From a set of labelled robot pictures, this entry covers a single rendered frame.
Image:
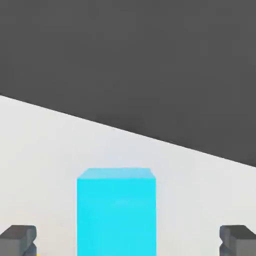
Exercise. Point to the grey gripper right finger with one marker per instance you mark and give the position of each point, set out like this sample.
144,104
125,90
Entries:
240,242

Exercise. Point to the small cyan cube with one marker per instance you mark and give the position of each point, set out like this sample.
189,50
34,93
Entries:
116,216

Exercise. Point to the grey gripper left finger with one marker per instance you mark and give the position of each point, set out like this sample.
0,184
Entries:
16,242

